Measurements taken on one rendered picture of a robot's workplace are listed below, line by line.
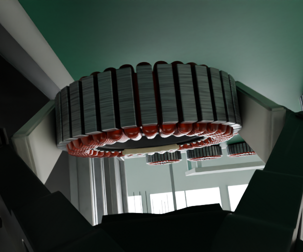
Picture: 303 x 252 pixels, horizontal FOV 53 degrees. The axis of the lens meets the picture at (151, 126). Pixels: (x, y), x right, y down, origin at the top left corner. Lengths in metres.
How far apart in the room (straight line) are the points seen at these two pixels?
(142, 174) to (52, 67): 6.49
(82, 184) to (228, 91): 0.31
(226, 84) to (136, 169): 6.60
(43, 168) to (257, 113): 0.11
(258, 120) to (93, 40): 0.13
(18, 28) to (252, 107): 0.16
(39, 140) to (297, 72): 0.29
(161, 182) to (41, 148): 6.59
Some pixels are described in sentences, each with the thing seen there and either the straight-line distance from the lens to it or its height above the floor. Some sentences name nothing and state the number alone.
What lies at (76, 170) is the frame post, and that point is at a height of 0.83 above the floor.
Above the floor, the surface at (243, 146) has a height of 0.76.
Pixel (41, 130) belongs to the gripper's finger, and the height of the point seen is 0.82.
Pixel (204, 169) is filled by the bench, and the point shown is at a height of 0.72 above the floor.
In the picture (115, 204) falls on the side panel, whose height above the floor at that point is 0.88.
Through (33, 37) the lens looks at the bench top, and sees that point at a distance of 0.24.
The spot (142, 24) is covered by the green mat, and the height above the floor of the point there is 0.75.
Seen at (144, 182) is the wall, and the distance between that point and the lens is 6.73.
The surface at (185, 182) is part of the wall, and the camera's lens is 6.78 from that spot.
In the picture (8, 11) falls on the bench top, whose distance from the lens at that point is 0.21.
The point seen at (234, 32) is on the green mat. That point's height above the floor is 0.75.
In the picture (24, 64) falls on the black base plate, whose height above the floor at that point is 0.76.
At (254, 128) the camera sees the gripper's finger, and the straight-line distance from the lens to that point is 0.17.
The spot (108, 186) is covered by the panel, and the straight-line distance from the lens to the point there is 0.59.
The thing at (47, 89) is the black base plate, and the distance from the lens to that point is 0.29.
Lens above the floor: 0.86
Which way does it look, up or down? 11 degrees down
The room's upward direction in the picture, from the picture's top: 174 degrees clockwise
